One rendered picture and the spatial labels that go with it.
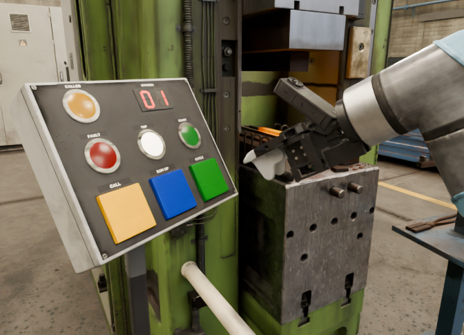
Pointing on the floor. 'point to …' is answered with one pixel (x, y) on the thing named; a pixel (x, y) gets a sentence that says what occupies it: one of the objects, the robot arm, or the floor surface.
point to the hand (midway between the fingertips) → (248, 156)
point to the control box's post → (137, 290)
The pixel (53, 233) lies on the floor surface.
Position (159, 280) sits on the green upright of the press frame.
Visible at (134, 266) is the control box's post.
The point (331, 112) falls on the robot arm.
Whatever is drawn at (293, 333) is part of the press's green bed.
